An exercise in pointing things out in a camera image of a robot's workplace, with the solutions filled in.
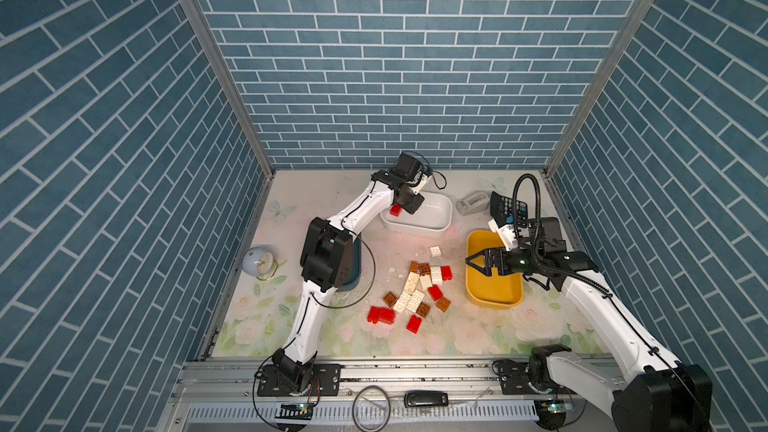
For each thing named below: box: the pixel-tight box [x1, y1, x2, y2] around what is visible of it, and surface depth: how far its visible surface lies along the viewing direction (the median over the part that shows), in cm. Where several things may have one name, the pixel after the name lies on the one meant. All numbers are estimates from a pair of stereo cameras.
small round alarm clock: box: [242, 247, 278, 281], surface depth 89 cm
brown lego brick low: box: [416, 302, 431, 319], surface depth 86 cm
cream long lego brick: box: [404, 271, 420, 295], surface depth 92 cm
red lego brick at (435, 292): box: [428, 284, 443, 301], surface depth 90 cm
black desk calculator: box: [490, 191, 528, 228], surface depth 110 cm
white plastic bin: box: [380, 191, 453, 232], surface depth 104 cm
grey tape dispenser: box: [456, 191, 491, 216], surface depth 110 cm
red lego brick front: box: [406, 315, 423, 334], surface depth 84 cm
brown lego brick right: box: [435, 296, 451, 313], surface depth 88 cm
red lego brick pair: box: [367, 306, 396, 325], surface depth 85 cm
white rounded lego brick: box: [431, 266, 442, 285], surface depth 93 cm
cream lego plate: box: [393, 291, 417, 314], surface depth 87 cm
